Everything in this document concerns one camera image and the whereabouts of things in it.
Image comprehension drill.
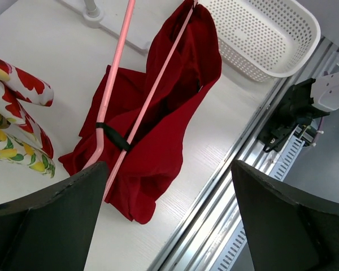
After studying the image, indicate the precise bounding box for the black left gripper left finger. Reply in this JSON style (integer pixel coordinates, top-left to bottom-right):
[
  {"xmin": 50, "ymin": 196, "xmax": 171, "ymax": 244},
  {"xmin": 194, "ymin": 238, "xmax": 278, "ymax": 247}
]
[{"xmin": 0, "ymin": 162, "xmax": 108, "ymax": 270}]

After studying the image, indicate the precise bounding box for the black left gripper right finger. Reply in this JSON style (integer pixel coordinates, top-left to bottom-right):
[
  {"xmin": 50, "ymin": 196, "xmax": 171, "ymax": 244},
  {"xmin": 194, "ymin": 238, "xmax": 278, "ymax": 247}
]
[{"xmin": 231, "ymin": 160, "xmax": 339, "ymax": 270}]

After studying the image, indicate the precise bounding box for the pink wire hanger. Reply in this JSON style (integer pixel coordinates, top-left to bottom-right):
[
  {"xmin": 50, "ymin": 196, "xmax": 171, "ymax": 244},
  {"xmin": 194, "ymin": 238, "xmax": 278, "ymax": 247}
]
[{"xmin": 100, "ymin": 1, "xmax": 206, "ymax": 203}]

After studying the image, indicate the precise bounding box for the red skirt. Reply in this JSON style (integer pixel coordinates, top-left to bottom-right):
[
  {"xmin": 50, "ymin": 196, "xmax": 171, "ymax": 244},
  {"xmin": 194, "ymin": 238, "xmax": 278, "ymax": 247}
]
[{"xmin": 58, "ymin": 0, "xmax": 223, "ymax": 225}]

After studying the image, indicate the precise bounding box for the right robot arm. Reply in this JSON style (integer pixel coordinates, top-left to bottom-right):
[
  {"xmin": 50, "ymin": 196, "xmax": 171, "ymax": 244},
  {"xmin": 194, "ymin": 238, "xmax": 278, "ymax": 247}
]
[{"xmin": 276, "ymin": 72, "xmax": 339, "ymax": 127}]

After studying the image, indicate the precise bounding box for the lemon print garment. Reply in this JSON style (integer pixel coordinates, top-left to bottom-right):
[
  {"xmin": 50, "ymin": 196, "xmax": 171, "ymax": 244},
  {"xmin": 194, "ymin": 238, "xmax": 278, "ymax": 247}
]
[{"xmin": 0, "ymin": 114, "xmax": 55, "ymax": 178}]

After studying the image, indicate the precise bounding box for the red floral print garment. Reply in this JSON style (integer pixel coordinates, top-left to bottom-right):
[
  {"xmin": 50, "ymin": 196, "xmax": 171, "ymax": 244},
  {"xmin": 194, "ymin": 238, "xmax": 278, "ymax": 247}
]
[{"xmin": 0, "ymin": 59, "xmax": 54, "ymax": 158}]

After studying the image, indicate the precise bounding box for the white perforated basket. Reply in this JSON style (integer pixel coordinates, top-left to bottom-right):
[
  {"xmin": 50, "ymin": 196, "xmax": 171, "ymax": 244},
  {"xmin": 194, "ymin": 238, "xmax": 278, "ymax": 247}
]
[{"xmin": 200, "ymin": 0, "xmax": 321, "ymax": 82}]

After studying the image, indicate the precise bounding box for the white clothes rack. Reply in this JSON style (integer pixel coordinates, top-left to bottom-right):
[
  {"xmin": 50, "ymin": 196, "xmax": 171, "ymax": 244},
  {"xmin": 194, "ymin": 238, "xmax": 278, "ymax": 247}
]
[{"xmin": 59, "ymin": 0, "xmax": 155, "ymax": 55}]

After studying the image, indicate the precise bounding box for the perforated cable tray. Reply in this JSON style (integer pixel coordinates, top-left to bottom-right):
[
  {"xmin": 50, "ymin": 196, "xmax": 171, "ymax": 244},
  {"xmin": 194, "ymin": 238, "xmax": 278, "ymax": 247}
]
[{"xmin": 211, "ymin": 136, "xmax": 305, "ymax": 270}]

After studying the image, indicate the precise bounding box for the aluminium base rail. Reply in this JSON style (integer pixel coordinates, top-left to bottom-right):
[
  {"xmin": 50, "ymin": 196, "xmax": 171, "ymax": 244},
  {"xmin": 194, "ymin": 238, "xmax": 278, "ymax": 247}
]
[{"xmin": 149, "ymin": 38, "xmax": 339, "ymax": 270}]

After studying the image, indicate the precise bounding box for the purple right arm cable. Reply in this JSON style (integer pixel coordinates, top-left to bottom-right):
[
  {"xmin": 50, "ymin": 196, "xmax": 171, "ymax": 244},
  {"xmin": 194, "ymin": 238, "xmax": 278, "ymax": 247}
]
[{"xmin": 312, "ymin": 117, "xmax": 326, "ymax": 147}]

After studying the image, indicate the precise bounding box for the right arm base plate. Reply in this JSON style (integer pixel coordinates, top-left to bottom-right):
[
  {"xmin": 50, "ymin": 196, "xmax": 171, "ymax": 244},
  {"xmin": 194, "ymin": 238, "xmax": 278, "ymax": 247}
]
[{"xmin": 257, "ymin": 113, "xmax": 297, "ymax": 153}]

